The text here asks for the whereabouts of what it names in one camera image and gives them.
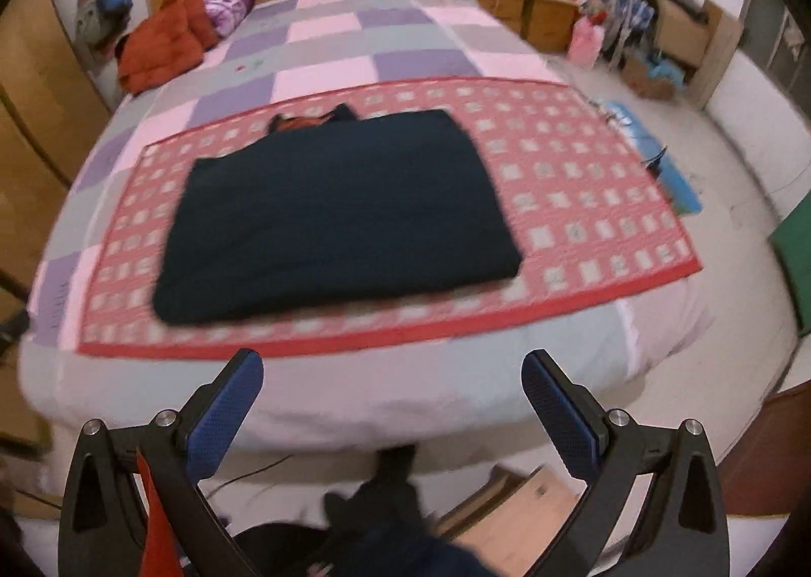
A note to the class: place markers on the brown wooden cabinet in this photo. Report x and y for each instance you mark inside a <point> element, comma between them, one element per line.
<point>773,456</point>

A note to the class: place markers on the dark navy jacket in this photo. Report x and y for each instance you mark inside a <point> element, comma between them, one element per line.
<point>336,216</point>

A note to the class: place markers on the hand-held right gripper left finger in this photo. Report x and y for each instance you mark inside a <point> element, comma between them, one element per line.
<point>228,412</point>

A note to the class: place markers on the green board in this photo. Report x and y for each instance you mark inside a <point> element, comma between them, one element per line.
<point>795,260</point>

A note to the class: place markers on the red patterned blanket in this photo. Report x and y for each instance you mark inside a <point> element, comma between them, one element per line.
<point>570,197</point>

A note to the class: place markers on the bed with checked sheet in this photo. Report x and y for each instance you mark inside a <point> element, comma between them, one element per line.
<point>393,39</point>

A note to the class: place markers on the grey cabinet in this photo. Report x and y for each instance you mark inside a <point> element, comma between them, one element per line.
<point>776,26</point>

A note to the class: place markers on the pink bag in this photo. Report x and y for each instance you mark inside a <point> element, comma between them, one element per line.
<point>584,45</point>

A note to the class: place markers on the wooden wardrobe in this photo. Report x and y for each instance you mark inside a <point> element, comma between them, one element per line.
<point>38,83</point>

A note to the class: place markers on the large cardboard box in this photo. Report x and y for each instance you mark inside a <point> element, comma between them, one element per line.
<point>703,39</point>

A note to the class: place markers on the wooden nightstand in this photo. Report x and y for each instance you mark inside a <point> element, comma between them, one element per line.
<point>529,16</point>

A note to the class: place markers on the purple patterned pillow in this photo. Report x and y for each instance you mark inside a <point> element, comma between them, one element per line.
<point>227,8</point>

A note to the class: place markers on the blue cloth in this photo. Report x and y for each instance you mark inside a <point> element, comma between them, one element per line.
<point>671,172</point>

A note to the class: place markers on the rust orange down jacket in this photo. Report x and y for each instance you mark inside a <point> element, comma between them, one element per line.
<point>161,45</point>

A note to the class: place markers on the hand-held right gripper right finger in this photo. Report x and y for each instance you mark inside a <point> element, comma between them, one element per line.
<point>561,418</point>

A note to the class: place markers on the red cloth strip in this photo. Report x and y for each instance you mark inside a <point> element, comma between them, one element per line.
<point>158,526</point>

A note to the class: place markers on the small cardboard box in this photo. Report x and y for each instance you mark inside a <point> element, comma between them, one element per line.
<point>643,80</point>

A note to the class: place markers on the colourful clothes heap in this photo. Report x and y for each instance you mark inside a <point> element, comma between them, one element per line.
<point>101,4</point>

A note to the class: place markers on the wooden stool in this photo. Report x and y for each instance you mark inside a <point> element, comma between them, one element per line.
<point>513,520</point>

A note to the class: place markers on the blue plaid clothes heap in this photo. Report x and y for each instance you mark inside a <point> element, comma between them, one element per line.
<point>624,13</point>

